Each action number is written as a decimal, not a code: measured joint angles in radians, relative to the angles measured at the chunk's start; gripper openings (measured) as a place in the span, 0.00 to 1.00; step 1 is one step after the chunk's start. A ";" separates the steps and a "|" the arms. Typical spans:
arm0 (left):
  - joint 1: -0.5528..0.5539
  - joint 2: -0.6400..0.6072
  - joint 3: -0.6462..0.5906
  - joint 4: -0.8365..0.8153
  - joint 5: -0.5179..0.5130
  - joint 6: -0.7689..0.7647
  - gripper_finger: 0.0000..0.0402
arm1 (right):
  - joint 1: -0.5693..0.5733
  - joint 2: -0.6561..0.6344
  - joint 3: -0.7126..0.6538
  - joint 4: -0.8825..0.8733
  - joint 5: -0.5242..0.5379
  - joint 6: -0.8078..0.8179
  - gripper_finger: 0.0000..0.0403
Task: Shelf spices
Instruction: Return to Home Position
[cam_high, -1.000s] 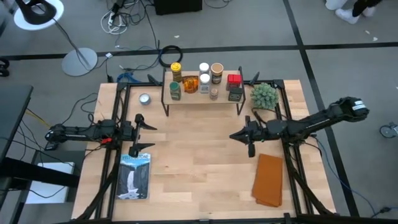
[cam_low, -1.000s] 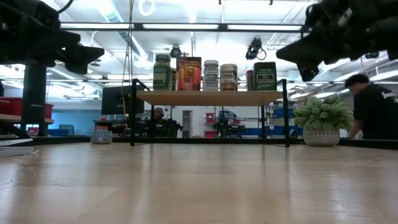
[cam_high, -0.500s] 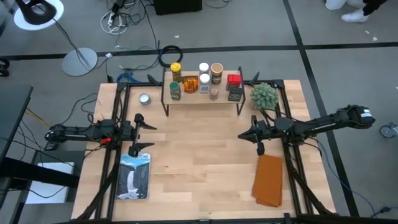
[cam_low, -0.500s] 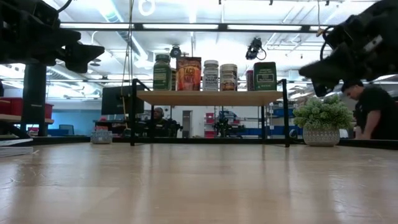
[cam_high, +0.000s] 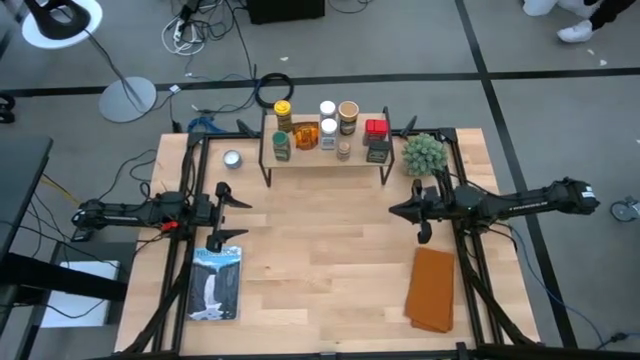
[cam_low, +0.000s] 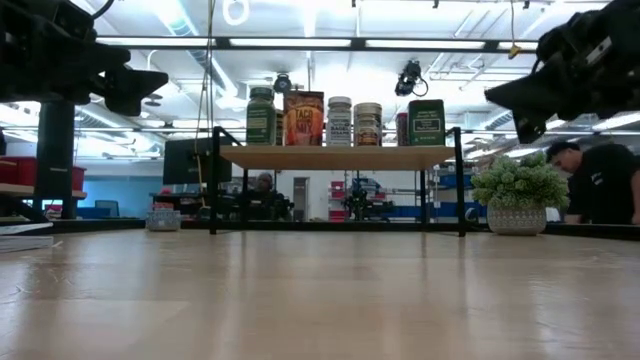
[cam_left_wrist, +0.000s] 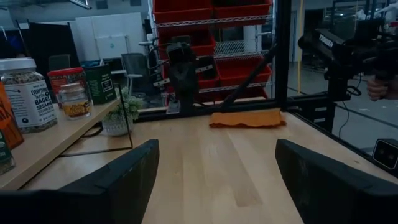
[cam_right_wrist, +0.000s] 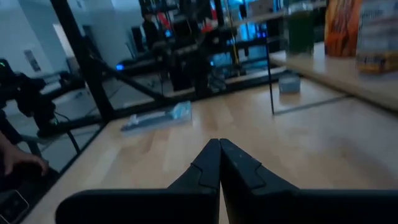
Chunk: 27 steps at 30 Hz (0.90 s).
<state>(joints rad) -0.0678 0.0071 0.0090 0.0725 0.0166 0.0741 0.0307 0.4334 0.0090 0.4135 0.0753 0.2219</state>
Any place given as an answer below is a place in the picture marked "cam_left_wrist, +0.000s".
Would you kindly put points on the green black pepper tin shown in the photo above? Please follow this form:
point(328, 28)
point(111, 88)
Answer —
point(101, 84)

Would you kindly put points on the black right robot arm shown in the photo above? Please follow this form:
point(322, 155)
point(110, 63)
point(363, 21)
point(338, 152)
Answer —
point(183, 74)

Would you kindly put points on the black floor box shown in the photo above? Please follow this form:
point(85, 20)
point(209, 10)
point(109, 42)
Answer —
point(386, 153)

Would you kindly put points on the black office chair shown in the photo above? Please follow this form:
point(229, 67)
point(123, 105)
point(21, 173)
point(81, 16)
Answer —
point(133, 67)

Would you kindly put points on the black Trossen robot arm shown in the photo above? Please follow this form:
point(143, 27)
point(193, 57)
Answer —
point(345, 53)

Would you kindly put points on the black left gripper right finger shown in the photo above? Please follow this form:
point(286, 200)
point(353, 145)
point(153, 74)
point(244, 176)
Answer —
point(335, 199)

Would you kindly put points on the green label spice jar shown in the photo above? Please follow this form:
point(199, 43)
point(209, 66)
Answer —
point(5, 155)

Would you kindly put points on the everything bagel seasoning jar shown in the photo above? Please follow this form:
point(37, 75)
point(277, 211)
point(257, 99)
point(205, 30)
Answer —
point(29, 99)

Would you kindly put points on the white partition board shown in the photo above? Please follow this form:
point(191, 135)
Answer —
point(109, 34)

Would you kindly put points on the orange folded cloth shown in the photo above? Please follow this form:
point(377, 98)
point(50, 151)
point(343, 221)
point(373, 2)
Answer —
point(247, 119)

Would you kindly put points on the person's hand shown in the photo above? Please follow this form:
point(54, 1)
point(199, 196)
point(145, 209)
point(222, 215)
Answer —
point(381, 88)

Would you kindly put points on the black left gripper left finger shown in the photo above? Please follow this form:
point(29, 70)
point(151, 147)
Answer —
point(93, 199)

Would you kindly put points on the green potted succulent plant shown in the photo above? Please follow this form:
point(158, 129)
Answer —
point(121, 116)

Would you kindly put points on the smoked paprika tin red lid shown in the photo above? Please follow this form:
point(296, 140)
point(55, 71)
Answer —
point(63, 79)

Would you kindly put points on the orange taco seasoning mix packet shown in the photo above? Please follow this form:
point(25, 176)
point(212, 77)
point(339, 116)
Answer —
point(7, 124)

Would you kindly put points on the wooden shelf black metal frame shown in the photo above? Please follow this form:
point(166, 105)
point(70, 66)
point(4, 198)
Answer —
point(53, 140)

